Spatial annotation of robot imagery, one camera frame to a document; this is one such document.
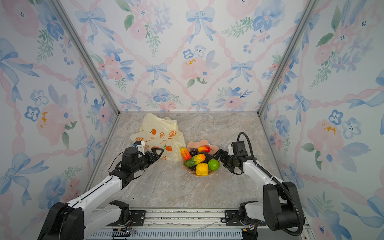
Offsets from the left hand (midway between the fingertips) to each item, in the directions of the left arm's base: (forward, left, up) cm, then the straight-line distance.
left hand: (160, 152), depth 83 cm
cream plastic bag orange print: (+14, +5, 0) cm, 15 cm away
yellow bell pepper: (-9, -23, -3) cm, 25 cm away
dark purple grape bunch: (+4, -19, -7) cm, 20 cm away
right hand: (0, -33, -7) cm, 34 cm away
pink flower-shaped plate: (+6, -31, -8) cm, 33 cm away
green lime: (-6, -30, -3) cm, 30 cm away
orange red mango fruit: (+1, -14, -4) cm, 15 cm away
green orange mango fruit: (-4, -19, -1) cm, 20 cm away
